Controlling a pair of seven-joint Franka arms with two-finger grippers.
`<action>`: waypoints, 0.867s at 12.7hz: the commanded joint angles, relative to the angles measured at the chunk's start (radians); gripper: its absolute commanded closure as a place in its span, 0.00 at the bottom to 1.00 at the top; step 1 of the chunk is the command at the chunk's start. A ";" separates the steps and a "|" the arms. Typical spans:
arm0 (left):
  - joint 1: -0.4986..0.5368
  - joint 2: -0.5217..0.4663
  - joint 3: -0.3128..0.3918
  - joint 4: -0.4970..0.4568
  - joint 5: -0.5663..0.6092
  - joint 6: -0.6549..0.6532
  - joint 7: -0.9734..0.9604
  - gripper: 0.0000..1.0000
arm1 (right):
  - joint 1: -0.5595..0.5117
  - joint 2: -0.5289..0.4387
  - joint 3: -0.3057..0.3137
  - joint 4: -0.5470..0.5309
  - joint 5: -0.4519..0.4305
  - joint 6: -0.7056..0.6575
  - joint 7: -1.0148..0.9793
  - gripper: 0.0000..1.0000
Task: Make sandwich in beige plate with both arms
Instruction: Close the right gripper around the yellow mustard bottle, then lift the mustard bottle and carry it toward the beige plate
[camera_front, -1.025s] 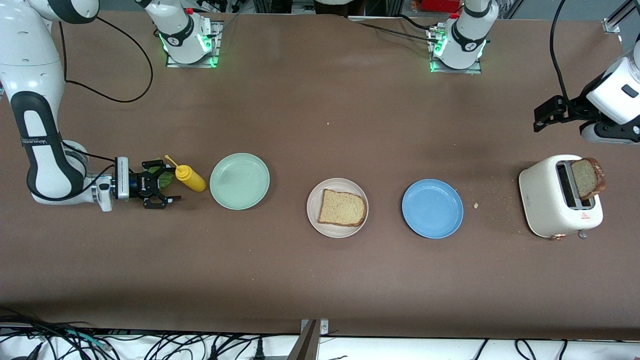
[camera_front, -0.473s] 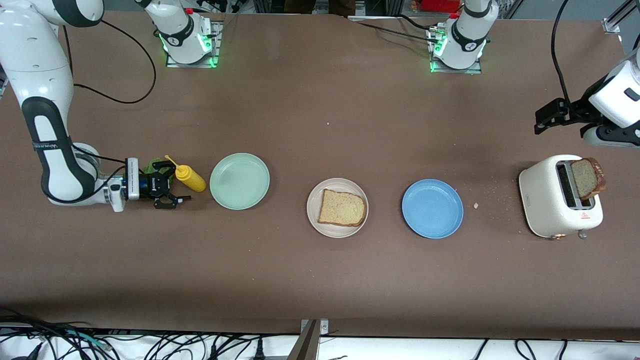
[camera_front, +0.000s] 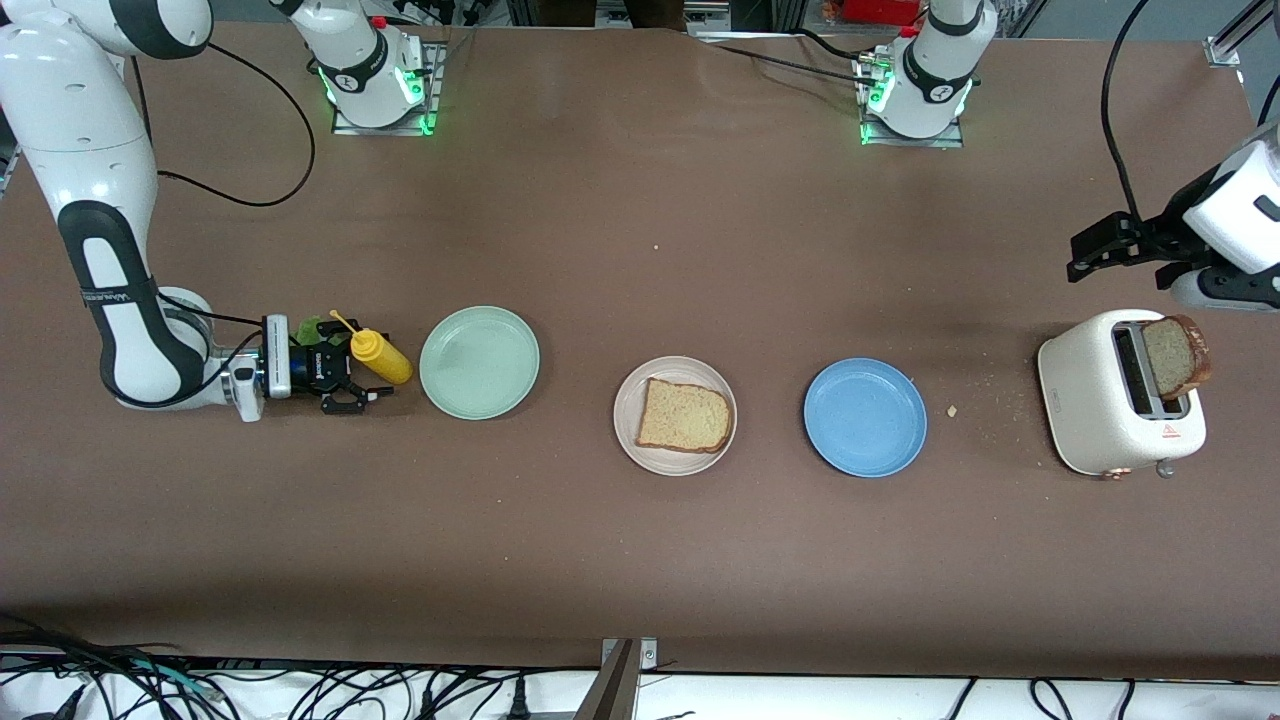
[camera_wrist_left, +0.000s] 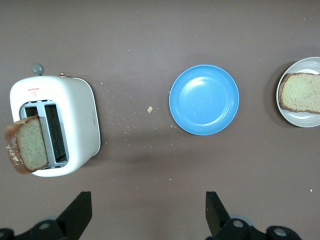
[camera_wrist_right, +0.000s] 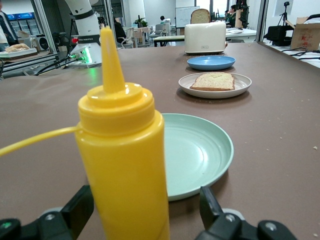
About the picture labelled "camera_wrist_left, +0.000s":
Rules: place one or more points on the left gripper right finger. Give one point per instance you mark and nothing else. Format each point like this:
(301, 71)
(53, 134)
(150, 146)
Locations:
(226, 228)

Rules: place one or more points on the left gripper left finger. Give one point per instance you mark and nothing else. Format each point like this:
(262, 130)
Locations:
(70, 225)

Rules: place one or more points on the brown bread slice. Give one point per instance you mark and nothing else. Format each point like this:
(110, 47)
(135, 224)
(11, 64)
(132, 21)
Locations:
(30, 142)
(302, 92)

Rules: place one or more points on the beige plate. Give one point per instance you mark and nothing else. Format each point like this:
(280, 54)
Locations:
(300, 121)

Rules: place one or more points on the blue plate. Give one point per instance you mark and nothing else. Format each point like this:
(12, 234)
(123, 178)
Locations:
(203, 100)

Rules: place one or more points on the white two-slot toaster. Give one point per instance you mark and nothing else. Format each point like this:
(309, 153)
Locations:
(75, 105)

